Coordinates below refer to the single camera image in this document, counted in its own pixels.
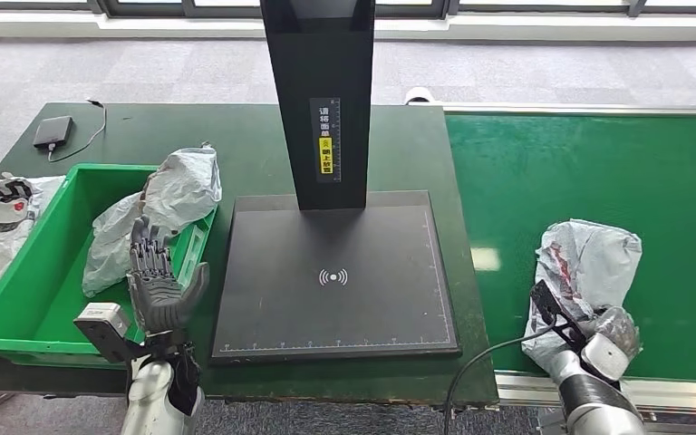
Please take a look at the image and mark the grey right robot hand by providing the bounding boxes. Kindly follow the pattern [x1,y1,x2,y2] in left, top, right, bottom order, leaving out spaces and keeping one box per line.
[582,305,643,362]

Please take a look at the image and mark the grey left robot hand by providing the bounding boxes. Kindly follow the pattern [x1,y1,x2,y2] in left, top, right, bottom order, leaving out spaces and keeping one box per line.
[125,216,211,334]

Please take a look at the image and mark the grey parcel bag red print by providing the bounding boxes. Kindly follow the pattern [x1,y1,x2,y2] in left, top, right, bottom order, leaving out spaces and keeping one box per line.
[520,218,643,376]

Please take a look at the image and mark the grey parcel bag brown print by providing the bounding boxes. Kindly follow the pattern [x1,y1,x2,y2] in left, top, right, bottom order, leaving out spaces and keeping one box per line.
[82,143,223,298]

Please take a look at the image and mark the black inbound scanner machine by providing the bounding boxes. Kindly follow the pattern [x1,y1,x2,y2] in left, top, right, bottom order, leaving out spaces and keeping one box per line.
[210,0,462,365]

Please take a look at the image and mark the green conveyor belt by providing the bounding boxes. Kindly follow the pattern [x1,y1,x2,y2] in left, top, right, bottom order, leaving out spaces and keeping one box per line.
[440,102,696,435]

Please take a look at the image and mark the green plastic crate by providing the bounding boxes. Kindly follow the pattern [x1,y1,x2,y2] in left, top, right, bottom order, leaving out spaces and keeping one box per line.
[0,163,218,369]

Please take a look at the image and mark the dark green table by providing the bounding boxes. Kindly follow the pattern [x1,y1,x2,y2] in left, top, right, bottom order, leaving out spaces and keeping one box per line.
[0,102,499,402]

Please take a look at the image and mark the black power bank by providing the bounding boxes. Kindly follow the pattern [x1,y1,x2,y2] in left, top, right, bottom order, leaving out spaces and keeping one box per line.
[33,115,75,150]

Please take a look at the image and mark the black yellow label sticker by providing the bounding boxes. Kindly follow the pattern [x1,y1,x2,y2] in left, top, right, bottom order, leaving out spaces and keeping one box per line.
[310,97,343,183]

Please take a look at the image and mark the white round roller end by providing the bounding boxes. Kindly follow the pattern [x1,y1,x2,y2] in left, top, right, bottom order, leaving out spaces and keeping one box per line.
[402,86,436,106]

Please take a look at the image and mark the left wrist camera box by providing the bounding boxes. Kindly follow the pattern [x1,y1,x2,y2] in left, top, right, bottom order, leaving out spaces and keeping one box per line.
[73,302,163,364]

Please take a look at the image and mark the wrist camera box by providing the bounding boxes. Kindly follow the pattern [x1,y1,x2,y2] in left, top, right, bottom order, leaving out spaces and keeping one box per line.
[529,280,589,355]
[73,302,163,364]

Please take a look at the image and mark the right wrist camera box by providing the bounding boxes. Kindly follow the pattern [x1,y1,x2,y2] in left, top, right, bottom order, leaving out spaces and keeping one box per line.
[529,280,589,355]

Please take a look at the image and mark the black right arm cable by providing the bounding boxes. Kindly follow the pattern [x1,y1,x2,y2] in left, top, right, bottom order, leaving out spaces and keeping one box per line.
[443,326,559,435]

